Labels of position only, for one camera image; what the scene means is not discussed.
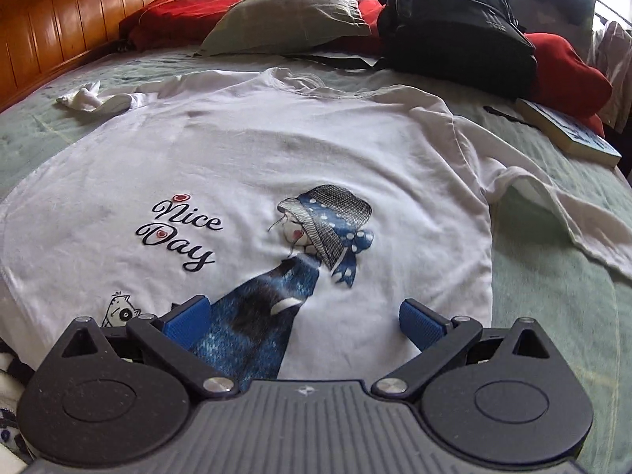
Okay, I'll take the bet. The white printed long-sleeve shirt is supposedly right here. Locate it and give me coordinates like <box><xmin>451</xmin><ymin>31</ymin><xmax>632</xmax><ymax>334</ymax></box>
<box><xmin>1</xmin><ymin>68</ymin><xmax>631</xmax><ymax>382</ymax></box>

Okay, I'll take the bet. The clothes rack with garments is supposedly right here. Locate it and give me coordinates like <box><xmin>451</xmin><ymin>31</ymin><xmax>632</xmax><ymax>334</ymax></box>
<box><xmin>508</xmin><ymin>0</ymin><xmax>631</xmax><ymax>134</ymax></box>

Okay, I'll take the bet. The green plaid bed blanket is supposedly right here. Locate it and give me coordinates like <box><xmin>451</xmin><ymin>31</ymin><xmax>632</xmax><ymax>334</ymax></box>
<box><xmin>1</xmin><ymin>48</ymin><xmax>631</xmax><ymax>473</ymax></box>

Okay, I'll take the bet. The white fleece left sleeve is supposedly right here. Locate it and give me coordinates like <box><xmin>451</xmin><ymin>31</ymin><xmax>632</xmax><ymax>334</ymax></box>
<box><xmin>0</xmin><ymin>341</ymin><xmax>34</xmax><ymax>474</ymax></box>

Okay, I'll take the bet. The paperback book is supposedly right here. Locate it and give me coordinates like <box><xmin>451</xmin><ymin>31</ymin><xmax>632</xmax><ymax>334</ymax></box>
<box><xmin>515</xmin><ymin>100</ymin><xmax>621</xmax><ymax>168</ymax></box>

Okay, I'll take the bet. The red quilt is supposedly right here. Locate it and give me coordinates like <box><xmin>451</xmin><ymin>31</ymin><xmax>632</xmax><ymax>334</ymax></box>
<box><xmin>119</xmin><ymin>0</ymin><xmax>613</xmax><ymax>136</ymax></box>

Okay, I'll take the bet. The black backpack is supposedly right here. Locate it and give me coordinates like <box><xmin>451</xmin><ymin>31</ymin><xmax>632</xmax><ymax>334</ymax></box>
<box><xmin>290</xmin><ymin>0</ymin><xmax>540</xmax><ymax>100</ymax></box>

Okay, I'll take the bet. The wooden headboard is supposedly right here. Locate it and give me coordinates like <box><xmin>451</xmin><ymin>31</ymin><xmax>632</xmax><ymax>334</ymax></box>
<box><xmin>1</xmin><ymin>0</ymin><xmax>154</xmax><ymax>109</ymax></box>

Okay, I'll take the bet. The grey green pillow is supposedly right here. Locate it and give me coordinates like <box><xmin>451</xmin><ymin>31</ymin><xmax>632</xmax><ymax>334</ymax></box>
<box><xmin>199</xmin><ymin>0</ymin><xmax>371</xmax><ymax>56</ymax></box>

